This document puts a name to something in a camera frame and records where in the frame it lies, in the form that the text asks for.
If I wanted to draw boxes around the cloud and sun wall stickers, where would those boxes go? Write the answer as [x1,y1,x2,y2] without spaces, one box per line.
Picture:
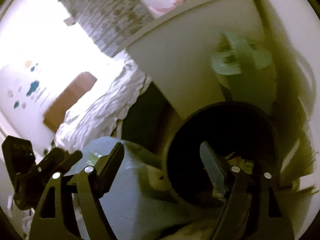
[7,60,50,109]

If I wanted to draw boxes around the bed with brown padded headboard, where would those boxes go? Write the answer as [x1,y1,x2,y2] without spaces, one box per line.
[43,71,175,155]

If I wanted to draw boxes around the white cabinet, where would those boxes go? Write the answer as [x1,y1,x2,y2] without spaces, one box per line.
[126,0,278,120]

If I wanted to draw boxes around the floral roman blind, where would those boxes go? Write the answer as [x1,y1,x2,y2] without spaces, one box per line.
[58,0,155,58]

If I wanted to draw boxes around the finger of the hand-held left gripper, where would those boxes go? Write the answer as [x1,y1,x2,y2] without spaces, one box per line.
[37,148,66,173]
[56,150,83,174]

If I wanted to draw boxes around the white ruffled duvet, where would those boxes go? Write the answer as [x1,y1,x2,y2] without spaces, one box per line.
[55,59,150,153]

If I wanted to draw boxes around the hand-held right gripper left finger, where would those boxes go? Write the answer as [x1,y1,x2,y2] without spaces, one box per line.
[29,142,125,240]

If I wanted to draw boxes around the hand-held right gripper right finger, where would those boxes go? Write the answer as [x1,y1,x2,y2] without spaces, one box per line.
[200,141,295,240]

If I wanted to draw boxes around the black trash bin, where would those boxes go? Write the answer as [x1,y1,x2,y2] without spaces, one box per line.
[166,102,277,209]

